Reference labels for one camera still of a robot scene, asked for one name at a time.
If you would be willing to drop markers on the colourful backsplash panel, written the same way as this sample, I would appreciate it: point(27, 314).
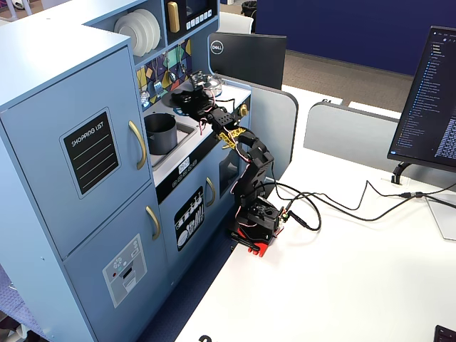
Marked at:
point(171, 64)

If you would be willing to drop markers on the black keyboard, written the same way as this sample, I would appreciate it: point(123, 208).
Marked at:
point(446, 335)

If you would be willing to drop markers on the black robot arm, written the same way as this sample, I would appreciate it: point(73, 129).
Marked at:
point(254, 167)

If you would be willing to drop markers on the black round pot lid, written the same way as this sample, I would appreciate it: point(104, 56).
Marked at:
point(166, 100)

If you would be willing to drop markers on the black table clamp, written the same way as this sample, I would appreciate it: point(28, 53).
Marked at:
point(246, 243)

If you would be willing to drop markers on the white chair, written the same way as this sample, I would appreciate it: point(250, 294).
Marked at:
point(235, 23)

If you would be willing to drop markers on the black Dell monitor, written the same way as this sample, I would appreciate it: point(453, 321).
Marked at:
point(249, 60)

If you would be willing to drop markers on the light blue toy kitchen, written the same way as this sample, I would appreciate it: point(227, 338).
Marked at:
point(35, 89)

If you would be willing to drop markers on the black shopping list sticker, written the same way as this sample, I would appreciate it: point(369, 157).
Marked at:
point(90, 153)

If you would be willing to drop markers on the gray rounded desk divider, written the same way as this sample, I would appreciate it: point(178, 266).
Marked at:
point(276, 132)
point(349, 135)

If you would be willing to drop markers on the silver monitor stand base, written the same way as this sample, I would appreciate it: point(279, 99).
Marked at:
point(443, 217)

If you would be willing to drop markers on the red robot base mount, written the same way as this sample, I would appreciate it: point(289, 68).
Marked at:
point(261, 247)

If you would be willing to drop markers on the monitor with lit screen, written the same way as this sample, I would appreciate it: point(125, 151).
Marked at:
point(427, 107)

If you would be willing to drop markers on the gray cooking pot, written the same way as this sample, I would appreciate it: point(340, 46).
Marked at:
point(162, 139)

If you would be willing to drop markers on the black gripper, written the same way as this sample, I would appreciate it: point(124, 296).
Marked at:
point(184, 99)

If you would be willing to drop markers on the black toy microwave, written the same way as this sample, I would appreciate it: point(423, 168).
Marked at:
point(199, 18)

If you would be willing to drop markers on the black waste bin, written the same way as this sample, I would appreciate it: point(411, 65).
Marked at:
point(249, 8)

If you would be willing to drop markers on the gold stove knob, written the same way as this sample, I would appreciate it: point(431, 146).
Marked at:
point(244, 110)

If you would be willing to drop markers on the black dishwasher rack sticker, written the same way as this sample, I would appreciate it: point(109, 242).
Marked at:
point(189, 219)

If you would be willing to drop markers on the white toy plate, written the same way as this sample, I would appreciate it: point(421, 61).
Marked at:
point(146, 32)
point(124, 30)
point(156, 28)

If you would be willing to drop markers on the white toy sink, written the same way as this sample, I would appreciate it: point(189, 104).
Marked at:
point(186, 133)

